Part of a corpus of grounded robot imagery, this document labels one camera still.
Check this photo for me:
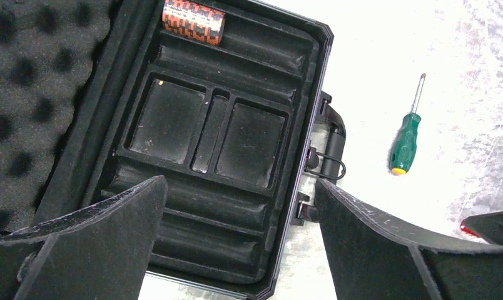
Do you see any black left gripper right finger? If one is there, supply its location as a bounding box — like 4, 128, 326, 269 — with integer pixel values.
315, 179, 503, 299

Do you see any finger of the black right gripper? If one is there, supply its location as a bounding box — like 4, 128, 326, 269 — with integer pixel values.
460, 211, 503, 245

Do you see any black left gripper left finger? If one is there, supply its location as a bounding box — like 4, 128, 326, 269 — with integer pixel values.
0, 176, 168, 299

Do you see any black poker set case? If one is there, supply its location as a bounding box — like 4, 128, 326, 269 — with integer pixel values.
0, 1, 345, 299

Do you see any orange black poker chip stack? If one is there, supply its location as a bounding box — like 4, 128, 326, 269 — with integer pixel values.
161, 0, 226, 46

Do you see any green handled screwdriver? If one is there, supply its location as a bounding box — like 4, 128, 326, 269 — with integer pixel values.
389, 73, 426, 175

